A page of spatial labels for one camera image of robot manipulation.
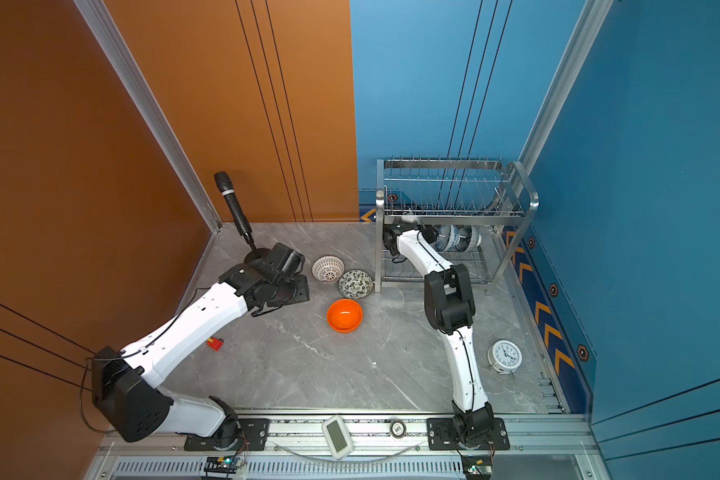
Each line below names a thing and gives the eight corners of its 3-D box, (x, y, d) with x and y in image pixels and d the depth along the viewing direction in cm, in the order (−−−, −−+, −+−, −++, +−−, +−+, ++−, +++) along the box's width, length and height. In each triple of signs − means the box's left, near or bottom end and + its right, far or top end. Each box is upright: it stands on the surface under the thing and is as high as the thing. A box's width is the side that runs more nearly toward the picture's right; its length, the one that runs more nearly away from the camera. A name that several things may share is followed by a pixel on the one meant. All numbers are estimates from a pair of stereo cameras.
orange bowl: (326, 334, 92) (324, 328, 88) (329, 305, 98) (327, 298, 95) (363, 334, 92) (362, 328, 88) (363, 305, 98) (363, 298, 95)
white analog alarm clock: (491, 376, 84) (496, 371, 81) (484, 345, 90) (488, 339, 87) (521, 376, 84) (528, 371, 81) (511, 345, 90) (517, 339, 87)
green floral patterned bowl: (338, 299, 99) (337, 293, 96) (340, 276, 105) (339, 269, 102) (373, 299, 99) (373, 293, 96) (373, 276, 105) (373, 269, 102)
